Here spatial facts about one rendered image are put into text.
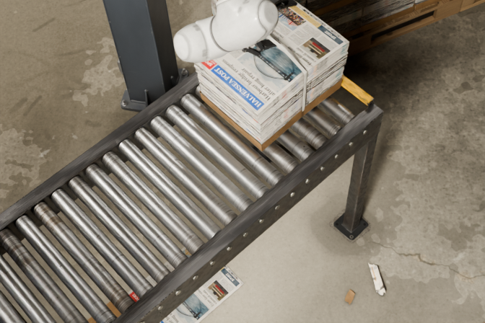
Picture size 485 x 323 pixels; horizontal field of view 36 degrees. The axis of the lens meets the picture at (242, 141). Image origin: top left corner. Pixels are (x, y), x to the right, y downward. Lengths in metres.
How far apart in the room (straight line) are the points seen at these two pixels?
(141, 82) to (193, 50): 1.44
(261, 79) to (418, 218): 1.21
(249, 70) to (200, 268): 0.59
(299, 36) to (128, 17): 0.92
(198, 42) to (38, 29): 2.07
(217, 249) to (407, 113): 1.52
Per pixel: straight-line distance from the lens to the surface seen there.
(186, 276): 2.13
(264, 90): 2.15
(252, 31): 1.79
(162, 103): 2.44
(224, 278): 2.98
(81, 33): 3.79
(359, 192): 2.79
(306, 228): 3.07
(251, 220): 2.19
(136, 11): 2.94
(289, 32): 2.29
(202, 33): 1.89
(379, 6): 3.43
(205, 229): 2.19
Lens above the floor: 2.75
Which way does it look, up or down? 57 degrees down
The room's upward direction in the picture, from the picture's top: 4 degrees counter-clockwise
